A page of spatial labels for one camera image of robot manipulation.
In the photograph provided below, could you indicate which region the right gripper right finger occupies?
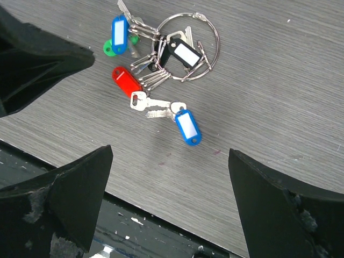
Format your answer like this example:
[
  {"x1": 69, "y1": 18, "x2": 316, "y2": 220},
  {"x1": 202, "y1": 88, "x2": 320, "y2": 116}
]
[{"x1": 228, "y1": 149, "x2": 343, "y2": 257}]

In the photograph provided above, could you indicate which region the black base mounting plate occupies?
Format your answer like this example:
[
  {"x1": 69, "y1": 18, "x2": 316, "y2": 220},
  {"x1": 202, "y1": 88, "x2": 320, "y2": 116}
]
[{"x1": 1, "y1": 141, "x2": 237, "y2": 257}]

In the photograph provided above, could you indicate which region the loose key with blue tag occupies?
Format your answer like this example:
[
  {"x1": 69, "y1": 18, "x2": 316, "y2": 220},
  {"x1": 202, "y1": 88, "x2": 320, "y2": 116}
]
[{"x1": 130, "y1": 91, "x2": 202, "y2": 146}]

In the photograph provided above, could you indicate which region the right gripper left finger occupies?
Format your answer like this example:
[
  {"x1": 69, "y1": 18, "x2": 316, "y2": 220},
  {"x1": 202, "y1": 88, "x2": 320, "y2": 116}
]
[{"x1": 1, "y1": 145, "x2": 113, "y2": 257}]

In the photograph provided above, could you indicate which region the large metal keyring with keys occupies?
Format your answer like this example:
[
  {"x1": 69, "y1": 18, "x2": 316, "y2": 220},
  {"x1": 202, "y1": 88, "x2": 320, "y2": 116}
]
[{"x1": 103, "y1": 1, "x2": 220, "y2": 96}]

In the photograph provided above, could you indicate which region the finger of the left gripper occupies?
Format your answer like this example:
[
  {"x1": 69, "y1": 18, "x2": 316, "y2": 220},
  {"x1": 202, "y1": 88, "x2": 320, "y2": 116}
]
[{"x1": 1, "y1": 8, "x2": 95, "y2": 117}]

